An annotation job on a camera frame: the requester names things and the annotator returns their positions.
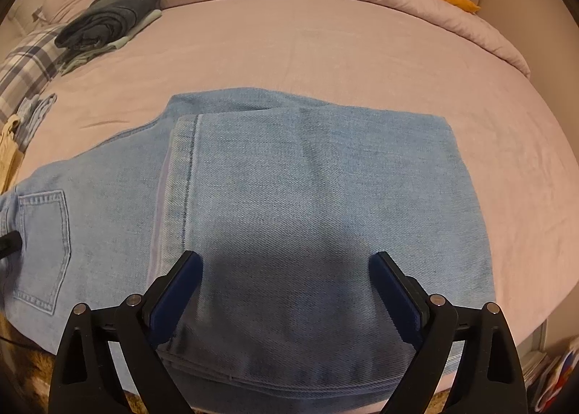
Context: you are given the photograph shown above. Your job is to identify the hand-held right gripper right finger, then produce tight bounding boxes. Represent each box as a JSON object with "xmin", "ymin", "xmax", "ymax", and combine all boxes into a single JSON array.
[{"xmin": 368, "ymin": 251, "xmax": 528, "ymax": 414}]

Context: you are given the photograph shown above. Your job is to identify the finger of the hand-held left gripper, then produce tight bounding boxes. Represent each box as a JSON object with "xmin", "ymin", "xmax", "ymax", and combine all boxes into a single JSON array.
[{"xmin": 0, "ymin": 230, "xmax": 23, "ymax": 261}]

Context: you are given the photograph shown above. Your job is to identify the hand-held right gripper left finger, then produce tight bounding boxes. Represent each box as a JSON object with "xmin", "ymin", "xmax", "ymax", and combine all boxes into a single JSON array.
[{"xmin": 47, "ymin": 250, "xmax": 204, "ymax": 414}]

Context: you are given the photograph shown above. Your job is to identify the light blue denim pants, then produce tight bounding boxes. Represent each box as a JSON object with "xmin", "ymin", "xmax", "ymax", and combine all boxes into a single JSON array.
[{"xmin": 0, "ymin": 87, "xmax": 495, "ymax": 399}]

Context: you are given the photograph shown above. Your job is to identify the cream cartoon print garment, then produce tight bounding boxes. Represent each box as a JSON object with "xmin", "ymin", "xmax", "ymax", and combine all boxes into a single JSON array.
[{"xmin": 0, "ymin": 115, "xmax": 28, "ymax": 193}]

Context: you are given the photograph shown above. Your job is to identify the light blue striped garment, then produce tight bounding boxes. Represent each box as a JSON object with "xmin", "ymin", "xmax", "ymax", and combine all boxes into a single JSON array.
[{"xmin": 16, "ymin": 93, "xmax": 58, "ymax": 153}]

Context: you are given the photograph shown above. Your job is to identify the stack of magazines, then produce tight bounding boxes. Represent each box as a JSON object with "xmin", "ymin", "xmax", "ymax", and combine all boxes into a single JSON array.
[{"xmin": 520, "ymin": 337, "xmax": 579, "ymax": 414}]

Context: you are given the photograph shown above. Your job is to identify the plaid pillow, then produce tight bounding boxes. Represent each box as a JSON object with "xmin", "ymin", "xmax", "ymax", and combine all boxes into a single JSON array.
[{"xmin": 0, "ymin": 25, "xmax": 68, "ymax": 119}]

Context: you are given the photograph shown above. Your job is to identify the folded pale green garment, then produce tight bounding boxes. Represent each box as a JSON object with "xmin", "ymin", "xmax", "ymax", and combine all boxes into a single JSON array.
[{"xmin": 59, "ymin": 9, "xmax": 162, "ymax": 76}]

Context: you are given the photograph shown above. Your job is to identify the bed with lilac sheet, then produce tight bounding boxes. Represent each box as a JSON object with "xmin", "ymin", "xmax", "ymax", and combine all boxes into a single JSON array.
[{"xmin": 0, "ymin": 0, "xmax": 579, "ymax": 410}]

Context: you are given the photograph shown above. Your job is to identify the cream pillow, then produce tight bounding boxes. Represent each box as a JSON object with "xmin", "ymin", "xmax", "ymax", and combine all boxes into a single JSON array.
[{"xmin": 9, "ymin": 0, "xmax": 50, "ymax": 30}]

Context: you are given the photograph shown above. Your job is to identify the folded dark blue jeans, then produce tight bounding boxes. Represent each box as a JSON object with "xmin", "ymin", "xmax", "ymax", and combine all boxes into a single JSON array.
[{"xmin": 54, "ymin": 0, "xmax": 162, "ymax": 51}]

